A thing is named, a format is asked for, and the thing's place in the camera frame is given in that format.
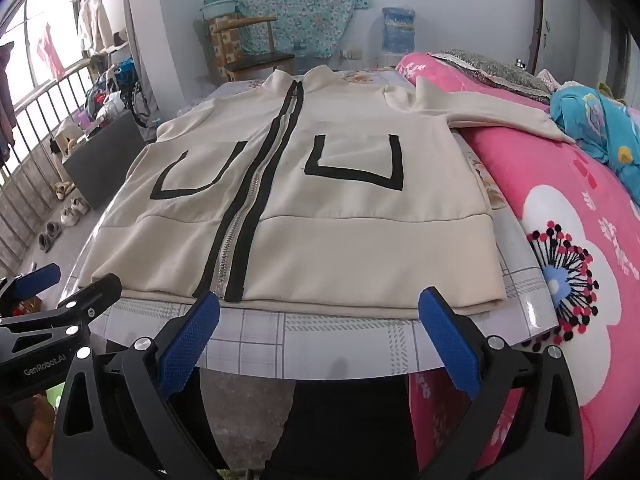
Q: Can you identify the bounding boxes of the metal window railing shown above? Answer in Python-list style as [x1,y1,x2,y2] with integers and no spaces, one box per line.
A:
[0,55,101,276]

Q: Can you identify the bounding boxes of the cream zip jacket black trim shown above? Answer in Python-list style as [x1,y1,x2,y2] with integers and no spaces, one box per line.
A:
[77,67,576,320]

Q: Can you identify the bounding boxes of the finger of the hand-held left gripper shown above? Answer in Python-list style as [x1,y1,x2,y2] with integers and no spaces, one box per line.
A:
[56,274,124,332]
[0,263,62,318]

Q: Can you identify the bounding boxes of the dark grey board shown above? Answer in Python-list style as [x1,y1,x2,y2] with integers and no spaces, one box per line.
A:
[62,109,148,211]

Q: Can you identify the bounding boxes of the teal floral hanging cloth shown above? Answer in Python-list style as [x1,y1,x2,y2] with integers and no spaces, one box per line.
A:
[203,0,371,58]

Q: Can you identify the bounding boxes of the hanging cream coat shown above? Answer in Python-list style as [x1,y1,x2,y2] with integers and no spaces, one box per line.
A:
[77,0,115,53]

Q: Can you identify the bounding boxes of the white printed cloth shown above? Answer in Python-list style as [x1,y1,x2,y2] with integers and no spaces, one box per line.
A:
[536,69,563,93]

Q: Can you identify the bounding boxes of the blue water dispenser bottle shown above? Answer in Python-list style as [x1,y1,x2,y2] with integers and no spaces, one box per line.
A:
[382,6,417,56]

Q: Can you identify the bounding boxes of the teal plastic basin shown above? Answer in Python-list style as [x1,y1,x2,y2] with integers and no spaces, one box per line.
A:
[200,1,236,20]

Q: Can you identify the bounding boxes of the turquoise printed cloth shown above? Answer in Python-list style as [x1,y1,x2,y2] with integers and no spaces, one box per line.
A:
[549,85,640,183]

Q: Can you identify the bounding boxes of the wooden chair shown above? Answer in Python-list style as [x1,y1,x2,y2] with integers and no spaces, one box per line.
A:
[207,15,296,81]

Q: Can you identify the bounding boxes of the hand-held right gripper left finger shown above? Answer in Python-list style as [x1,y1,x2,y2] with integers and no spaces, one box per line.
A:
[52,291,236,480]

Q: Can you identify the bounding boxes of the patterned chair cushion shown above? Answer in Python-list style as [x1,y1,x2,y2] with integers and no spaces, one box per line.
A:
[210,17,246,68]

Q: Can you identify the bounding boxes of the hanging pink garment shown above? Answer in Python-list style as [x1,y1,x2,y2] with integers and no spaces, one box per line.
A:
[37,22,66,78]

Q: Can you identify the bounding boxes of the hanging dark garment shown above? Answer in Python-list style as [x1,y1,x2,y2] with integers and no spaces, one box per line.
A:
[0,42,18,161]

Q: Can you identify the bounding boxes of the grey patterned pillow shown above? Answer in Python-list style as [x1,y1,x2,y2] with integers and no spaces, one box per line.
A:
[427,49,553,103]

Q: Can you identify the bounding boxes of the pink floral blanket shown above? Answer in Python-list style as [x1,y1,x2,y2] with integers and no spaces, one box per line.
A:
[395,51,640,480]

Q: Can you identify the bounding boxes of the person's left hand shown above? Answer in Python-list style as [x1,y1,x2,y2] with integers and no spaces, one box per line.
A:
[25,395,55,477]

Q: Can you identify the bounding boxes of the person's black pants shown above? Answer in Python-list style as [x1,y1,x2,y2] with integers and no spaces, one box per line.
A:
[260,372,421,480]

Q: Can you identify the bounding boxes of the floral plaid tablecloth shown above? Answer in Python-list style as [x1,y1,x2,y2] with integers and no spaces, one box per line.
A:
[87,65,561,376]

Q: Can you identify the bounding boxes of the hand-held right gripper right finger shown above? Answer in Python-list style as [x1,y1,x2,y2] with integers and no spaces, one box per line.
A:
[417,286,596,480]

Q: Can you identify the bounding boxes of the white door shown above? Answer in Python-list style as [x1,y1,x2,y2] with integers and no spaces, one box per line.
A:
[535,0,631,91]

